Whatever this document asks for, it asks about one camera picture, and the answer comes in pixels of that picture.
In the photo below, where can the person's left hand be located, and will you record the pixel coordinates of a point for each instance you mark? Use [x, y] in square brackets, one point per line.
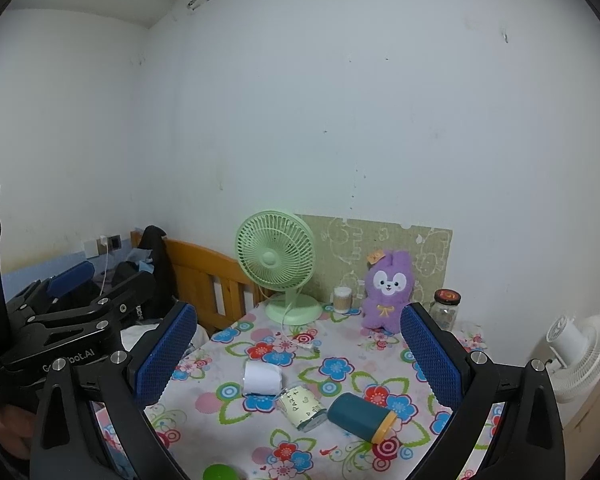
[10, 430]

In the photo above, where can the green desk fan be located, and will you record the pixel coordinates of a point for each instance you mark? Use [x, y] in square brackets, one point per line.
[275, 255]

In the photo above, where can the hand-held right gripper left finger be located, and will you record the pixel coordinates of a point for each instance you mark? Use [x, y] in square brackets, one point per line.
[164, 357]

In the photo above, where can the black jacket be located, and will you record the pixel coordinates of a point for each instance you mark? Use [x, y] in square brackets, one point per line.
[152, 250]

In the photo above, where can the wooden bed headboard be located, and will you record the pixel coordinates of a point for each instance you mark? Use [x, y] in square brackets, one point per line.
[200, 265]

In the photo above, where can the cup with handwritten label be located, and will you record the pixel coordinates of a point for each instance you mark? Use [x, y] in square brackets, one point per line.
[301, 406]

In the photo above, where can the purple plush bunny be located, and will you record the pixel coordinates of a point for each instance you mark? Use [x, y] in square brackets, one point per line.
[387, 285]

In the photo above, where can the green patterned wall panel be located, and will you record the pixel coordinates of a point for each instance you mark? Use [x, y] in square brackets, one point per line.
[405, 240]

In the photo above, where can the green ball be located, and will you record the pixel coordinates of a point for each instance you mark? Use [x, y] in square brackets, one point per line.
[220, 473]

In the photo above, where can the white paper cup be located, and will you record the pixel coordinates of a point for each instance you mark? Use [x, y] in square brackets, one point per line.
[261, 379]

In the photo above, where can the cotton swab container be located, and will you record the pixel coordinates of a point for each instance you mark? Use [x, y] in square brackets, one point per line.
[342, 301]

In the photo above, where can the wall socket with plug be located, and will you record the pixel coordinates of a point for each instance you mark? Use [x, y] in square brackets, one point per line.
[111, 242]

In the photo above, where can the teal cup with yellow rim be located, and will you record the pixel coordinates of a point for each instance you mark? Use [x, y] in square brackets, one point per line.
[357, 415]

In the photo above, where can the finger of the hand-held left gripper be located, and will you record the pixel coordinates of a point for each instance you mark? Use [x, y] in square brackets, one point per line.
[70, 277]
[125, 297]

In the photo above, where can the white standing fan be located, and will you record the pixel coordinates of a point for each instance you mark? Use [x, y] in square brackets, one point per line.
[580, 355]

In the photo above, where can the beige cabinet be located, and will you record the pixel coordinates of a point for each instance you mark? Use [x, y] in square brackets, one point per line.
[577, 417]

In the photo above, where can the glass jar with dark lid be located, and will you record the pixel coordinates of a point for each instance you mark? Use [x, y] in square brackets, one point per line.
[445, 312]

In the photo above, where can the floral tablecloth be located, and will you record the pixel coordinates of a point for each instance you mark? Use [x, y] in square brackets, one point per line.
[330, 355]

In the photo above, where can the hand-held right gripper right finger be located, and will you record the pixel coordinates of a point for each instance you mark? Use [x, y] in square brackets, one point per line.
[432, 355]

